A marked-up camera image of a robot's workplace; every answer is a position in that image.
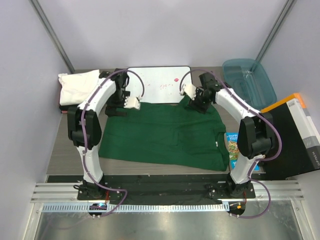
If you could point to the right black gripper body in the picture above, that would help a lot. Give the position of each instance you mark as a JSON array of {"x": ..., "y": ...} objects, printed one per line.
[{"x": 200, "y": 102}]

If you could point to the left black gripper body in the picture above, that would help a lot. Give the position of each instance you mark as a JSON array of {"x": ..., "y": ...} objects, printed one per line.
[{"x": 116, "y": 100}]

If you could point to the green polo t shirt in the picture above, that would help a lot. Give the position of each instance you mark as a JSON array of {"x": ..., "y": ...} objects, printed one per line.
[{"x": 167, "y": 134}]

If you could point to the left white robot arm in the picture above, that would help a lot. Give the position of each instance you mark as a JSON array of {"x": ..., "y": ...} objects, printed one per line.
[{"x": 84, "y": 130}]

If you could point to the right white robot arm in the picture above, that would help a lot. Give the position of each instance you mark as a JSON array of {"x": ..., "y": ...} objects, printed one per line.
[{"x": 256, "y": 133}]

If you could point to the white board mat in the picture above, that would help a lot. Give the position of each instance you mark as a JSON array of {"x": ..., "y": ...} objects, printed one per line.
[{"x": 160, "y": 85}]

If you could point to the white folded t shirt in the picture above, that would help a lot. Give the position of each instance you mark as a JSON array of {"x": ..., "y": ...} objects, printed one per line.
[{"x": 75, "y": 88}]

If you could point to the colourful picture book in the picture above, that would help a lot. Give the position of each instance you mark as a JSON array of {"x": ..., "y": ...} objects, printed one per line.
[{"x": 232, "y": 146}]

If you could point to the teal plastic bin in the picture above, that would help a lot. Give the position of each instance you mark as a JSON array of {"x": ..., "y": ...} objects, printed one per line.
[{"x": 250, "y": 82}]

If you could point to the black orange file box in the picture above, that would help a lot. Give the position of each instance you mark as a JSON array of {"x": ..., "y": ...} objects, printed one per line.
[{"x": 300, "y": 138}]

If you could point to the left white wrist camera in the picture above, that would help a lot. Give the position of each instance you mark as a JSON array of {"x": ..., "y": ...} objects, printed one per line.
[{"x": 131, "y": 102}]

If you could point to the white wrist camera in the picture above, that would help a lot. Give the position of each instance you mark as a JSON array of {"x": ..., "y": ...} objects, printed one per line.
[
  {"x": 190, "y": 90},
  {"x": 131, "y": 102}
]

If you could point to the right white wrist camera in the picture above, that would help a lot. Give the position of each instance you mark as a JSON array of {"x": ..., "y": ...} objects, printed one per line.
[{"x": 190, "y": 90}]

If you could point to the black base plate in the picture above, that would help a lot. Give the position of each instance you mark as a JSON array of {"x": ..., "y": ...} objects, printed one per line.
[{"x": 161, "y": 189}]

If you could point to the aluminium rail frame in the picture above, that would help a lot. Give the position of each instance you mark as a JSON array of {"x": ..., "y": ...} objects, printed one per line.
[{"x": 169, "y": 207}]

